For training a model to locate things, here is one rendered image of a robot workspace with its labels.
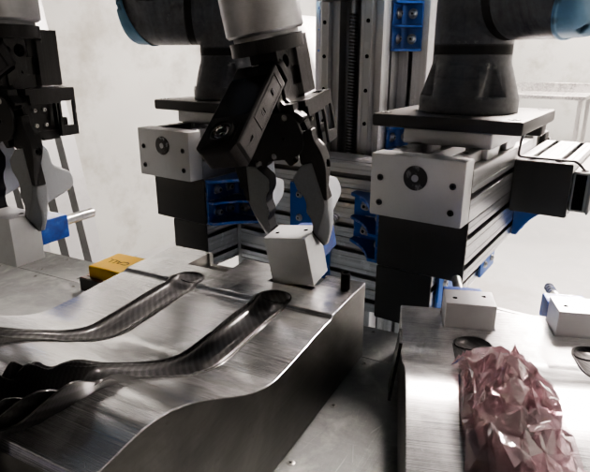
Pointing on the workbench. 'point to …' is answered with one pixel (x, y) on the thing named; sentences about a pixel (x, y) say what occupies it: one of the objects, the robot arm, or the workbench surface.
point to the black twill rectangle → (394, 363)
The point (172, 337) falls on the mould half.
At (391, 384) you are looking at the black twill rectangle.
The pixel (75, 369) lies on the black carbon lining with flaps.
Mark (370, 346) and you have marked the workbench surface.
